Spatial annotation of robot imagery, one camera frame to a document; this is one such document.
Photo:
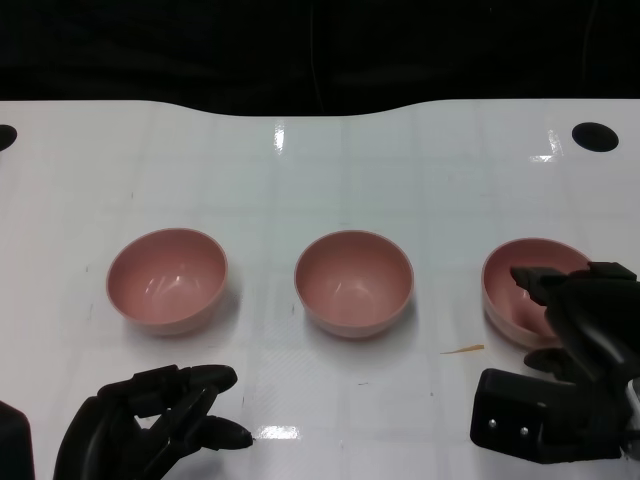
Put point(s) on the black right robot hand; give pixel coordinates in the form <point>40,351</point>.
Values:
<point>590,310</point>

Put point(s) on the black left wrist camera housing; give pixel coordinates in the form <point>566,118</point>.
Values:
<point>14,442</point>

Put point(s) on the black round table grommet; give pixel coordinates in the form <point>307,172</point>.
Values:
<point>595,136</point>
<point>6,137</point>

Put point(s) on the black right wrist camera housing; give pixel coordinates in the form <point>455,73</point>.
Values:
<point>505,400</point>

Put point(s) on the pink plastic bowl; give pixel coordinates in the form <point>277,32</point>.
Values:
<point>350,285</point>
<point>505,295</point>
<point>165,285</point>

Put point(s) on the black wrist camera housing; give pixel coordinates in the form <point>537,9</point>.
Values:
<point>505,400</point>
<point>14,442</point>

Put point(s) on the orange wood sliver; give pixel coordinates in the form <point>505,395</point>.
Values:
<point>467,348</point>

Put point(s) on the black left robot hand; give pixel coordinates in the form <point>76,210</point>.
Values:
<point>100,430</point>

